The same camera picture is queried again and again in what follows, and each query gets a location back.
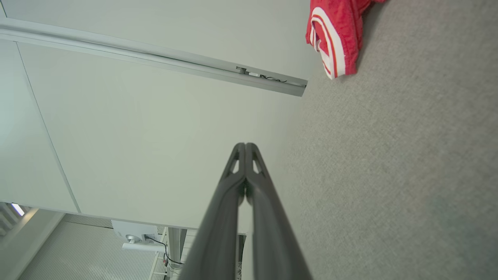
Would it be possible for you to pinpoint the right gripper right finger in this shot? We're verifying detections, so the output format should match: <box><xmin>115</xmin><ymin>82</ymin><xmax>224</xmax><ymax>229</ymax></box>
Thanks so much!
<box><xmin>245</xmin><ymin>142</ymin><xmax>314</xmax><ymax>280</ymax></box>

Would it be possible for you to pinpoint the red white basketball jersey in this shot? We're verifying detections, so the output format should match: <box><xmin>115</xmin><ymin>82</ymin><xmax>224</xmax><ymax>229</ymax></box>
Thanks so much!
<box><xmin>305</xmin><ymin>0</ymin><xmax>386</xmax><ymax>80</ymax></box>

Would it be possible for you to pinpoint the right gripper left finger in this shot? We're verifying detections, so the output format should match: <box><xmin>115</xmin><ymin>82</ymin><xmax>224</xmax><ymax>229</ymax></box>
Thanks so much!
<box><xmin>178</xmin><ymin>142</ymin><xmax>247</xmax><ymax>280</ymax></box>

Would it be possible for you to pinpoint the grey metal partition post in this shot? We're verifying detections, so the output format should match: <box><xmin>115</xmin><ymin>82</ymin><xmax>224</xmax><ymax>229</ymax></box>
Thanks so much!
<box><xmin>0</xmin><ymin>17</ymin><xmax>308</xmax><ymax>97</ymax></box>

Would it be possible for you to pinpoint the black hanging cable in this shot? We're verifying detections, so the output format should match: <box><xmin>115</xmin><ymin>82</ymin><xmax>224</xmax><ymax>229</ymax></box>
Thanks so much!
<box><xmin>145</xmin><ymin>234</ymin><xmax>184</xmax><ymax>277</ymax></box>

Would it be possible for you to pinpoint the grey structural column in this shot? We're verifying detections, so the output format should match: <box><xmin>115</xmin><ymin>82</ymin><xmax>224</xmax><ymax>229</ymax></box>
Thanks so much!
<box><xmin>167</xmin><ymin>227</ymin><xmax>188</xmax><ymax>280</ymax></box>

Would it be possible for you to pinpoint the grey fabric sofa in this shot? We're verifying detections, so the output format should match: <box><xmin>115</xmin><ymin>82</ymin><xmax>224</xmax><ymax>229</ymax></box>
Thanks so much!
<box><xmin>270</xmin><ymin>0</ymin><xmax>498</xmax><ymax>280</ymax></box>

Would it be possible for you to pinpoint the white box device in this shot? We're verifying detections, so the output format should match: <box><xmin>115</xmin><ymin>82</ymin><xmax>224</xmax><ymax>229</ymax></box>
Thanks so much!
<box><xmin>111</xmin><ymin>220</ymin><xmax>166</xmax><ymax>253</ymax></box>

